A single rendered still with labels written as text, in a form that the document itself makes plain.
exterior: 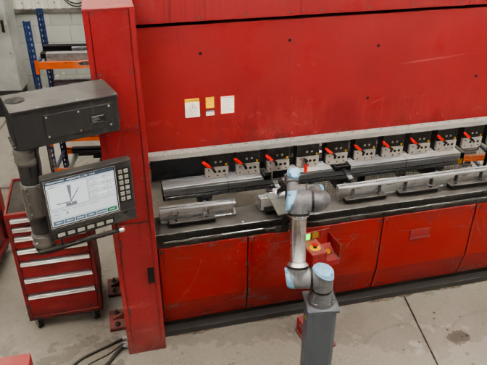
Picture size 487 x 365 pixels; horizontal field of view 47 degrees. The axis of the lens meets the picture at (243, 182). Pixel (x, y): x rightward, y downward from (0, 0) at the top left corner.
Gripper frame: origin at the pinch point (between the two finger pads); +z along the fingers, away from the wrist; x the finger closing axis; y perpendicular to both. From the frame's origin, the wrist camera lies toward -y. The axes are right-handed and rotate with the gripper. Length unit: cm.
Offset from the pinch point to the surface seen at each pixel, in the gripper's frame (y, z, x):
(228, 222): -12.1, 7.0, 37.5
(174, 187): 21, 21, 67
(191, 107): 45, -48, 57
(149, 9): 81, -93, 76
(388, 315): -84, 61, -78
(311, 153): 19.0, -18.2, -19.8
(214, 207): -0.6, 7.1, 45.1
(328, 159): 15.1, -14.1, -31.6
